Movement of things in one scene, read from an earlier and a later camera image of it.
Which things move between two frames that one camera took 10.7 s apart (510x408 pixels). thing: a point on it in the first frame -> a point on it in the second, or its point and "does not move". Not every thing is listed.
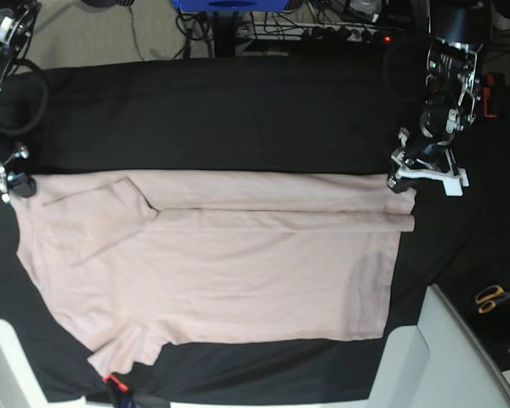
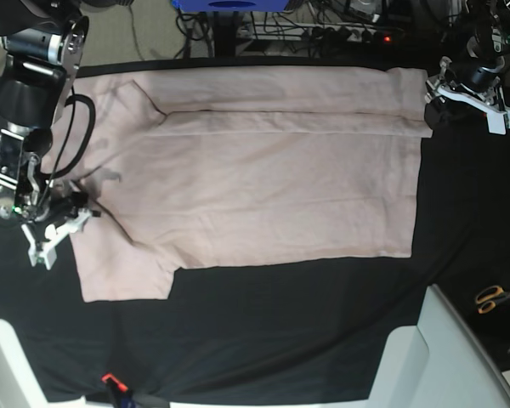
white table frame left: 10,379 does not move
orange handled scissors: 490,296 does not move
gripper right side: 430,155 -> 437,111
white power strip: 344,33 does not move
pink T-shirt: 135,261 -> 170,168
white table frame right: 441,362 does not move
